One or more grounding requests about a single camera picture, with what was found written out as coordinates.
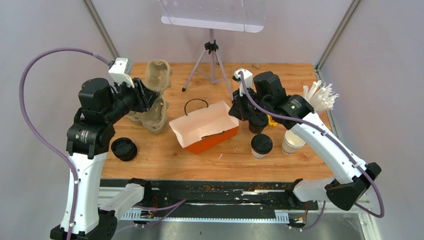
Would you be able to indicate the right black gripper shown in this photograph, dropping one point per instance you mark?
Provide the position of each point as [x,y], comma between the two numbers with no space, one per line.
[237,109]

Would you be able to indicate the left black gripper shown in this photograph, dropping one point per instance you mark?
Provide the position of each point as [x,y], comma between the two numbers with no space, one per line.
[145,97]

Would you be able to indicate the cardboard cup carrier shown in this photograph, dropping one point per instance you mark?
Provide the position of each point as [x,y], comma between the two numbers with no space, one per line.
[157,78]

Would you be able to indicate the orange paper bag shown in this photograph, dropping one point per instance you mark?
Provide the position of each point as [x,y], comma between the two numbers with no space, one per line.
[204,128]

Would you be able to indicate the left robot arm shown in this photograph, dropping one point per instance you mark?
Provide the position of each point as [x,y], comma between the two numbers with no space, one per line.
[88,143]

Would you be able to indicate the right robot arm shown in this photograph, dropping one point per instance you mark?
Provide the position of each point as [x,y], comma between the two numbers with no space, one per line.
[352,176]

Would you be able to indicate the yellow plastic triangle tool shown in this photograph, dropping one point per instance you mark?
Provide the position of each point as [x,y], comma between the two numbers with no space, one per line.
[271,122]

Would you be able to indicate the stack of black lids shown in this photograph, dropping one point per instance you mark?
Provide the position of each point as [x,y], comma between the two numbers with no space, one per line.
[124,149]

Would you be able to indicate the tripod stand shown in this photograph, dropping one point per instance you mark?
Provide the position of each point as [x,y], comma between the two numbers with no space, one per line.
[211,49]

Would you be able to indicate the white paper cup stack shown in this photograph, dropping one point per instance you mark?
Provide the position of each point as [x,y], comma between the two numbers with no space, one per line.
[291,143]

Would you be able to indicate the white wrapped straws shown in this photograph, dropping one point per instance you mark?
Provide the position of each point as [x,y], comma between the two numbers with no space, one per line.
[320,96]

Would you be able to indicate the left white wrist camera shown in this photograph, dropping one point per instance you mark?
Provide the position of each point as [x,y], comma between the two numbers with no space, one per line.
[120,71]

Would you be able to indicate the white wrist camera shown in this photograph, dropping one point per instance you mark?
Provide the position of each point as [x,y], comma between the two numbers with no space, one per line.
[120,71]
[245,78]

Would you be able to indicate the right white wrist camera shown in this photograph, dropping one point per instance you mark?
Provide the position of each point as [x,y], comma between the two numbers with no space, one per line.
[245,78]

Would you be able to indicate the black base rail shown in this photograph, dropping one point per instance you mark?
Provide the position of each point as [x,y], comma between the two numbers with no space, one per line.
[250,200]

